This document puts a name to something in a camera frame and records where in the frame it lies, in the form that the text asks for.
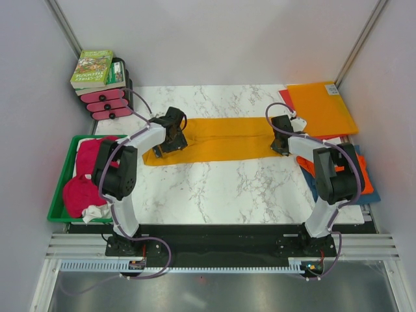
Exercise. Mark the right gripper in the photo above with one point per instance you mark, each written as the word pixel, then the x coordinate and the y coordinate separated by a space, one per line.
pixel 274 148

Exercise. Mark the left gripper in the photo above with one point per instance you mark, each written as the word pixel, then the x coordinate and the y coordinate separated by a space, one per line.
pixel 180 143

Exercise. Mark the yellow t shirt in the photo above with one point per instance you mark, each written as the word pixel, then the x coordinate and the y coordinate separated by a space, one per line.
pixel 220 139

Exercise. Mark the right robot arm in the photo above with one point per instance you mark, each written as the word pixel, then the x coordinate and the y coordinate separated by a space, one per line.
pixel 338 177

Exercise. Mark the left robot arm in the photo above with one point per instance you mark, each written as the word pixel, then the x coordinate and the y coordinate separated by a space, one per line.
pixel 115 169

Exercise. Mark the red plastic folder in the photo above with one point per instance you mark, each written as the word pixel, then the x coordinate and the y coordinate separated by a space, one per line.
pixel 285 95

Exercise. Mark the orange plastic folder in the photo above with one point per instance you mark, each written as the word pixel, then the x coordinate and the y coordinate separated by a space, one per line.
pixel 322 107

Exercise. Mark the pink and black drawer unit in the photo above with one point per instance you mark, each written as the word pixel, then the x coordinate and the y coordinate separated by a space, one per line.
pixel 110 104

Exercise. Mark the folded orange t shirt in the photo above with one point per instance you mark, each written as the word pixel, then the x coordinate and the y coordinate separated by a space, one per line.
pixel 308 171

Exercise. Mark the green illustrated book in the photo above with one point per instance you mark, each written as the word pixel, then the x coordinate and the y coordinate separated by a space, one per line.
pixel 92 69

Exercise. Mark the magenta t shirt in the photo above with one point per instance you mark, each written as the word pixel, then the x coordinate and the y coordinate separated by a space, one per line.
pixel 80 192

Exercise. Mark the white t shirt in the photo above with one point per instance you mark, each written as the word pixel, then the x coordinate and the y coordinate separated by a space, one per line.
pixel 94 212

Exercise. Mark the green plastic tray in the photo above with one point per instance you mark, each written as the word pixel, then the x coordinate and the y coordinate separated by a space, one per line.
pixel 57 211

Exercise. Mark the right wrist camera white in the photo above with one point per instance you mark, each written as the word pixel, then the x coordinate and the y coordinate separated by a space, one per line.
pixel 298 124

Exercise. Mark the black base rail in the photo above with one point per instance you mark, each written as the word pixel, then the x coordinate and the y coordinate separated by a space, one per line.
pixel 196 246

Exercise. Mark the left aluminium corner post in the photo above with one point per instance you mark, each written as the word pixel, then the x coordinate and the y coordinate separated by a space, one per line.
pixel 63 23

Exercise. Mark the aluminium corner post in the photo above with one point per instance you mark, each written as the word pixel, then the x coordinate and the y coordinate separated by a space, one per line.
pixel 63 23
pixel 363 37

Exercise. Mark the right aluminium corner post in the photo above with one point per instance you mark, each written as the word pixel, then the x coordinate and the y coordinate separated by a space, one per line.
pixel 363 37

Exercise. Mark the white slotted cable duct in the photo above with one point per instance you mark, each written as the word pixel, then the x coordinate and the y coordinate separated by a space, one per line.
pixel 134 267

